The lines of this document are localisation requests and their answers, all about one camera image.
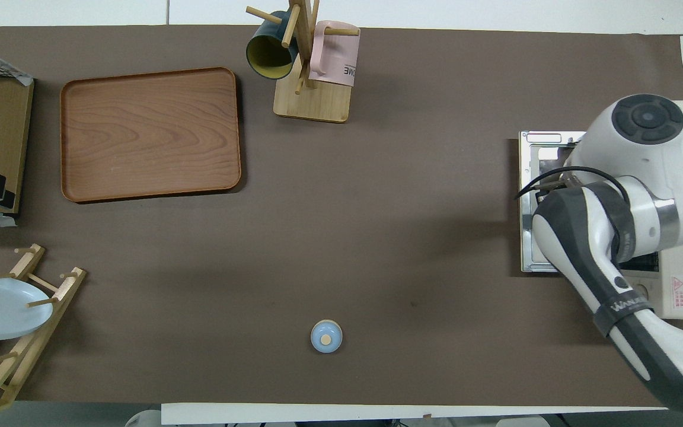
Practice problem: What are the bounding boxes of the pink mug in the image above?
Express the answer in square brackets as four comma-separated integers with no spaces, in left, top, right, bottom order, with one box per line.
[309,21,361,88]

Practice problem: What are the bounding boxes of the brown table mat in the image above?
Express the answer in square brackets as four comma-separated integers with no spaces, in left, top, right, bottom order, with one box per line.
[0,25,683,409]

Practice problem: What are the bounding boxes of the wooden plate rack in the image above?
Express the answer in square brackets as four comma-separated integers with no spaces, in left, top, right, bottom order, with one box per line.
[0,243,87,423]

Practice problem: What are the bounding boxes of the wooden mug tree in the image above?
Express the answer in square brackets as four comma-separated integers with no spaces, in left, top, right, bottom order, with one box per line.
[245,0,360,124]

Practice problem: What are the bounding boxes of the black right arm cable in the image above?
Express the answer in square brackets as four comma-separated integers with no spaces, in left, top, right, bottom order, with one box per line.
[513,166,631,205]

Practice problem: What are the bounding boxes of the brown wooden tray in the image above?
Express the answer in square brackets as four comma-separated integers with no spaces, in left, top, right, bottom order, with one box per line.
[60,66,242,204]

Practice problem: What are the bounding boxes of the small blue dome bell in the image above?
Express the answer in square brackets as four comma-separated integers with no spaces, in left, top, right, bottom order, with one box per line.
[310,319,343,355]

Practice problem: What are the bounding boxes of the dark blue mug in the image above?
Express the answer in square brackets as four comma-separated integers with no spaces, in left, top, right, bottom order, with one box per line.
[245,11,299,81]

